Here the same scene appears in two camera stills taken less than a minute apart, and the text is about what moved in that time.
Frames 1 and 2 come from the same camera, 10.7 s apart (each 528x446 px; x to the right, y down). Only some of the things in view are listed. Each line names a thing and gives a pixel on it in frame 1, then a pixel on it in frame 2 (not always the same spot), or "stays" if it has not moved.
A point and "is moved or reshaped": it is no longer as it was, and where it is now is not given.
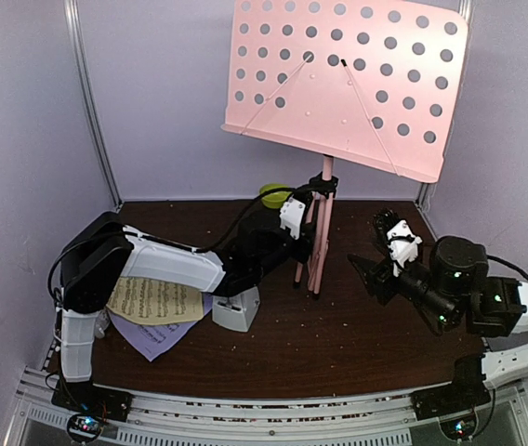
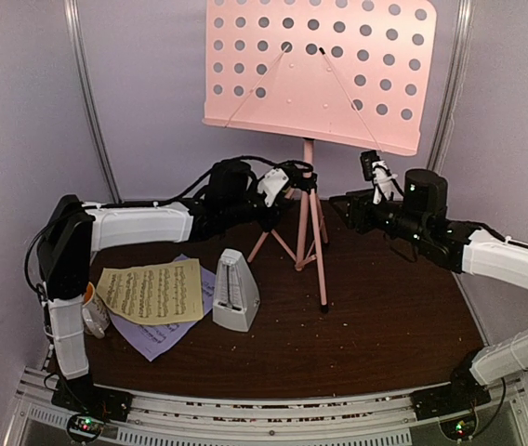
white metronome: [236, 311] stays
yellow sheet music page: [155, 303] stays
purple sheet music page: [153, 340] stays
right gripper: [376, 277] → [360, 208]
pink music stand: [371, 83] is moved or reshaped
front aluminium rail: [356, 420] stays
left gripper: [307, 229] → [268, 223]
